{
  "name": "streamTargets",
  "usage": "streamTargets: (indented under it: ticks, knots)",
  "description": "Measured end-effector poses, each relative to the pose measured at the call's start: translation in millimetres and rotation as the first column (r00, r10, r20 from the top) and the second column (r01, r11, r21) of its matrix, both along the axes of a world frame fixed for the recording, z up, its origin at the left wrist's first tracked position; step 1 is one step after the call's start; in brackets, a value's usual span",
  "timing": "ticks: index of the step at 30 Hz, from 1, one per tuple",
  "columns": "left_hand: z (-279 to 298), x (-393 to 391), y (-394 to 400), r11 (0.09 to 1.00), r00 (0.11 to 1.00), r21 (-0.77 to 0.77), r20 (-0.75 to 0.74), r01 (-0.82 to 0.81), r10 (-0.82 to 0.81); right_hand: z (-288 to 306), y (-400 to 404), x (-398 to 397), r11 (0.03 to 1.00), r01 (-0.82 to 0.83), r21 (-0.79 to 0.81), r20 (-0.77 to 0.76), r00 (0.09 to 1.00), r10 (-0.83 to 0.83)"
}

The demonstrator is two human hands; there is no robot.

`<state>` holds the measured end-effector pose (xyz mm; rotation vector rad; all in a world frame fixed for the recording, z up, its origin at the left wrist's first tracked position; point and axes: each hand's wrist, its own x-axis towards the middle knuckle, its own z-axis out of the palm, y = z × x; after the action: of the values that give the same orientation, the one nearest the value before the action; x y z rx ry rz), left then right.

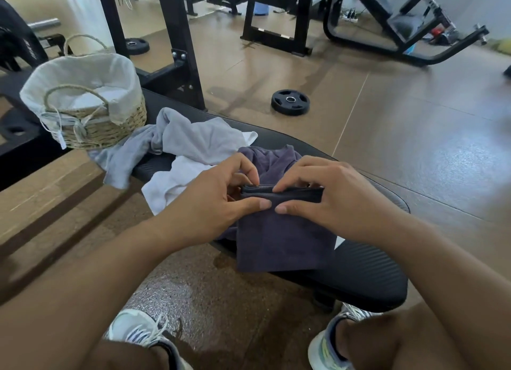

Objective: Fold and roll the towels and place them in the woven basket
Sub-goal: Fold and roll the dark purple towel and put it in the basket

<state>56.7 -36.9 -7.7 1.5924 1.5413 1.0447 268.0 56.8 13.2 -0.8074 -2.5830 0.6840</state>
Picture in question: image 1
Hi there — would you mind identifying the person's right hand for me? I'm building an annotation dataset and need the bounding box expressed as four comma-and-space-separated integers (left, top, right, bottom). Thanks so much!
273, 155, 412, 246

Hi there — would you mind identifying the person's left hand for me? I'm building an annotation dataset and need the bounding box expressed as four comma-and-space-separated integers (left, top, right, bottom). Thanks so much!
155, 153, 273, 254

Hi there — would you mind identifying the white towel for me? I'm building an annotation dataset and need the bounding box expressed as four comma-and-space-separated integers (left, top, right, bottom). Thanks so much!
50, 86, 128, 111
141, 132, 346, 251

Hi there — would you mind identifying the light grey towel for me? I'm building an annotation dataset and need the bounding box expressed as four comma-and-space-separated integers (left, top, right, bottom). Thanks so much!
88, 107, 259, 190

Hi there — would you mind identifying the woven basket with white liner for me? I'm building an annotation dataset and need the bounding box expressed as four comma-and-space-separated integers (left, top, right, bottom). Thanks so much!
19, 34, 147, 151

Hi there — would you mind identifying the person's left forearm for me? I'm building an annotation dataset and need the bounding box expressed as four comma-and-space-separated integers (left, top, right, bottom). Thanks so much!
0, 221, 188, 370

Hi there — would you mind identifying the person's right forearm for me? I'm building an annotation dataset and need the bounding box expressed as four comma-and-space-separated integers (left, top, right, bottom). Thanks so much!
383, 218, 511, 370

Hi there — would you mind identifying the person's left white shoe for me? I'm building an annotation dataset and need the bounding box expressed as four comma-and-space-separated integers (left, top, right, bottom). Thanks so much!
108, 309, 194, 370

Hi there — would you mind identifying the person's white shoe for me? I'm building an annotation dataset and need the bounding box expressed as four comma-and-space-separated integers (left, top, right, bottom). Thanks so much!
108, 309, 194, 370
307, 301, 384, 370

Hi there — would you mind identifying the person's right leg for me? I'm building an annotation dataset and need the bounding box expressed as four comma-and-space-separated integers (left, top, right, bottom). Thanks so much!
335, 301, 460, 370

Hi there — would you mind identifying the person's leg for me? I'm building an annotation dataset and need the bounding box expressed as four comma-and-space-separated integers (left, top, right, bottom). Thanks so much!
86, 340, 170, 370
335, 301, 460, 370

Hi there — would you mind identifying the person's right white shoe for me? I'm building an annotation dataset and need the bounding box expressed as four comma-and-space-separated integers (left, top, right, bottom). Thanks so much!
307, 301, 384, 370

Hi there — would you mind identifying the person's left leg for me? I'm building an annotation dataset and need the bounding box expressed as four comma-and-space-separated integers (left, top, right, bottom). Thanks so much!
86, 340, 170, 370

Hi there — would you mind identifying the black padded weight bench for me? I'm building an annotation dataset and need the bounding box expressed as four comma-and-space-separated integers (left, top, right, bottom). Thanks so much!
0, 70, 411, 314

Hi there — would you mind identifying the black rubber weight plate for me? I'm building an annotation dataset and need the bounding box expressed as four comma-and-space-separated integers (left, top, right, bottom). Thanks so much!
125, 37, 151, 56
270, 89, 311, 117

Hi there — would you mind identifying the black steel squat rack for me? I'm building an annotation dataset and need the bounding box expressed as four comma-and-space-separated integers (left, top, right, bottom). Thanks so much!
94, 0, 207, 111

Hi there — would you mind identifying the black steel base beam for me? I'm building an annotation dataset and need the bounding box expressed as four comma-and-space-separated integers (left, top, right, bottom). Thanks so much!
0, 141, 69, 193

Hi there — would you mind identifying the large black weight plate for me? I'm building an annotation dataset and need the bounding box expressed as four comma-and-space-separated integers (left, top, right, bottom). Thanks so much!
0, 109, 43, 141

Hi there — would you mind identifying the yellow green cushion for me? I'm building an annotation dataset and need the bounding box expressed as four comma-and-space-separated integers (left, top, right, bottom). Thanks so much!
489, 37, 511, 56

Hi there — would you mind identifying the silver steel barbell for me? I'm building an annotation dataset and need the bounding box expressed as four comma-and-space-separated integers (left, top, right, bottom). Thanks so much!
27, 18, 61, 33

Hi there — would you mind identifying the black bumper plate white print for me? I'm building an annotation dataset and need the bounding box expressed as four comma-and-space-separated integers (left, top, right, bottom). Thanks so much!
0, 0, 50, 73

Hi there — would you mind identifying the black bench press frame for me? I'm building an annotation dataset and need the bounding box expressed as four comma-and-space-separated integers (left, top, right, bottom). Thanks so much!
159, 0, 316, 57

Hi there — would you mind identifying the black barbell stand frame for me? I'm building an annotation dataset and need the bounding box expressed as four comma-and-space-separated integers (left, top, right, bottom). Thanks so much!
39, 33, 75, 59

